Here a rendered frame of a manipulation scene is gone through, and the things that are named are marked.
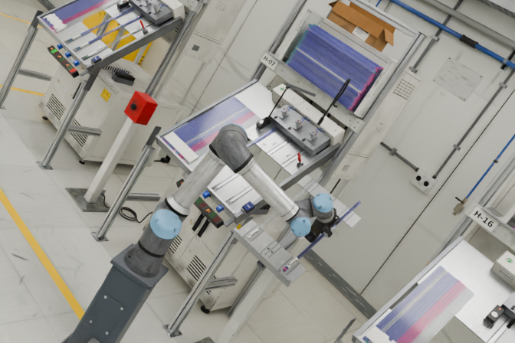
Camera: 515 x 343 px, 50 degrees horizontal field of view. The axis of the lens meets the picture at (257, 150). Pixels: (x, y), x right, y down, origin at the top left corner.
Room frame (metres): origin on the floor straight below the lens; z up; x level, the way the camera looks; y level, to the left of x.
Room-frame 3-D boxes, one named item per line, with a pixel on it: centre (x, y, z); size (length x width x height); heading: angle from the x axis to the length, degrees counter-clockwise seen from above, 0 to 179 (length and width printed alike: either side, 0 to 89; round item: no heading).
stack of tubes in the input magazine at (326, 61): (3.02, -0.11, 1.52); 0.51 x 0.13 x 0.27; 58
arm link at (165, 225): (1.92, 0.14, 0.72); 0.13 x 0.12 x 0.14; 7
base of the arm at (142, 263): (1.91, 0.14, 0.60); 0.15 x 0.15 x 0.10
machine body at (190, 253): (3.16, -0.13, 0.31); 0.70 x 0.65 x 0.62; 58
